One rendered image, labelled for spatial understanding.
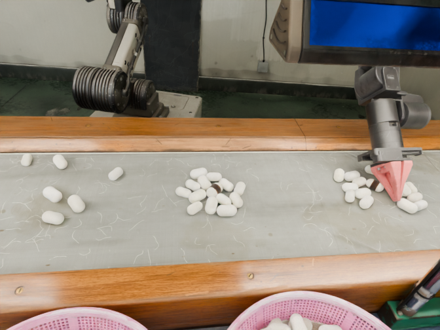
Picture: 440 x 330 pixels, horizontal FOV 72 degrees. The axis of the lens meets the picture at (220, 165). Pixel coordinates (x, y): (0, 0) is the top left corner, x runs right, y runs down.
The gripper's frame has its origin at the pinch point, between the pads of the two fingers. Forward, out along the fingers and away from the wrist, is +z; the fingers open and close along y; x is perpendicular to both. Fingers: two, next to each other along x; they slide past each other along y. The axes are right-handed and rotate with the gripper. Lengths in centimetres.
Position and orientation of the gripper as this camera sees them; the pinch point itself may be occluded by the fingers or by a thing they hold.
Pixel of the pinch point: (395, 196)
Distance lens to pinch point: 69.0
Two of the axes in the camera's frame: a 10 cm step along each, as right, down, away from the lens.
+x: -1.3, 2.1, 9.7
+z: 0.6, 9.8, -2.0
